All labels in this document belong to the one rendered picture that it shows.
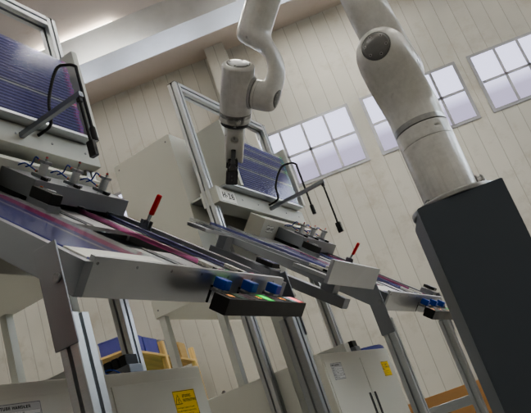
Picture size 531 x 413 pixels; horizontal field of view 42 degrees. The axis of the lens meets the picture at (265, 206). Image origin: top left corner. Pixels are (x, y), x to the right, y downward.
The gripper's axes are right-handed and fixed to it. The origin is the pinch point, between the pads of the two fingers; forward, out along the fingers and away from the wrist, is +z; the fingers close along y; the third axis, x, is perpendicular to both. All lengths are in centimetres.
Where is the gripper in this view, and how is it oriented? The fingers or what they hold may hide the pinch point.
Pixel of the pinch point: (231, 173)
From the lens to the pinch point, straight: 189.3
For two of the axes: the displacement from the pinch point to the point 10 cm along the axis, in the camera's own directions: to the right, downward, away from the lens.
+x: -10.0, -0.5, -0.7
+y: -0.4, -5.2, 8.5
